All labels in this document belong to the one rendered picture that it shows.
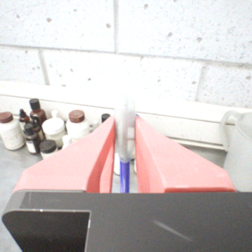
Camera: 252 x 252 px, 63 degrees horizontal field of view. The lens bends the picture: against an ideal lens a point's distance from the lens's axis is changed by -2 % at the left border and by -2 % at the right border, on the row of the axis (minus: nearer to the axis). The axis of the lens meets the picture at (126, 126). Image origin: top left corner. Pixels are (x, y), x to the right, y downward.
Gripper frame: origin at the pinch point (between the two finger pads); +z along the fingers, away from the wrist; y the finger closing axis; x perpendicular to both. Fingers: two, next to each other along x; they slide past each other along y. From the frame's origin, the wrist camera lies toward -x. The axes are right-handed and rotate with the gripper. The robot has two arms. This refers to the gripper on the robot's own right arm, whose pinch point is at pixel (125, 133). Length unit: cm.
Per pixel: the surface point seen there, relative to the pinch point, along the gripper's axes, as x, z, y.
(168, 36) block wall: 4.0, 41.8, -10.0
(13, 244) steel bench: 32.2, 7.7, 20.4
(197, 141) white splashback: 31, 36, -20
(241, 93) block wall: 16, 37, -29
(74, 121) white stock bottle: 22.1, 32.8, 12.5
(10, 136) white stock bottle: 27, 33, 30
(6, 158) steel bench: 32, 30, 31
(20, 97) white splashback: 23, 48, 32
